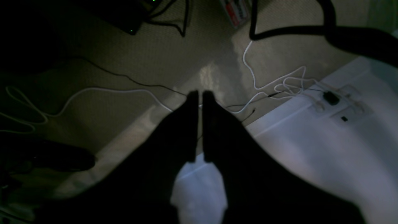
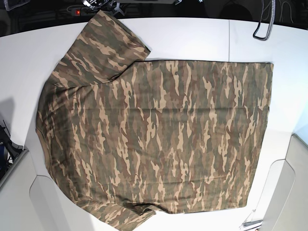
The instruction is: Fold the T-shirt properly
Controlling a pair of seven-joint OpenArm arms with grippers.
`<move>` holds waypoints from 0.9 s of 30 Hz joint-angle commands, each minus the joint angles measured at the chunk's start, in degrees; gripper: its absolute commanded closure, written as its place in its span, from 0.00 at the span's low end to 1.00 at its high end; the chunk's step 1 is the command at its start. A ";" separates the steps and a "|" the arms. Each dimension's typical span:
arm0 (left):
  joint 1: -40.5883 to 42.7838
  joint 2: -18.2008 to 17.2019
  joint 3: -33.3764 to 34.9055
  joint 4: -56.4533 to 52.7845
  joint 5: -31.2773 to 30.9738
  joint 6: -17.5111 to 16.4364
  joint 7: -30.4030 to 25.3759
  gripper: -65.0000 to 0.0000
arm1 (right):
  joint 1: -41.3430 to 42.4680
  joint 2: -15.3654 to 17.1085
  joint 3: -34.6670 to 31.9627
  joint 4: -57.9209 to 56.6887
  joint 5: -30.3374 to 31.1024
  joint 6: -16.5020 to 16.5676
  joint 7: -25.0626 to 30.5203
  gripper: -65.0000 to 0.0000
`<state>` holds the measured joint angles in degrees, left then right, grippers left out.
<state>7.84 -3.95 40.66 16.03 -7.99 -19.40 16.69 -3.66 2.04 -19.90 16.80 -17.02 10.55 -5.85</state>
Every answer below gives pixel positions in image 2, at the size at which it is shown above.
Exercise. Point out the camouflage T-shirt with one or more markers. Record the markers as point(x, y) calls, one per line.
point(124, 137)

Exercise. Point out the black power strip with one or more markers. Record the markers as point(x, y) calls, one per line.
point(77, 11)

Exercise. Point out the grey clip bottom right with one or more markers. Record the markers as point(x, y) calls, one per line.
point(249, 224)

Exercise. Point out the black equipment left edge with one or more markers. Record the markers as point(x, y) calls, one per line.
point(9, 151)

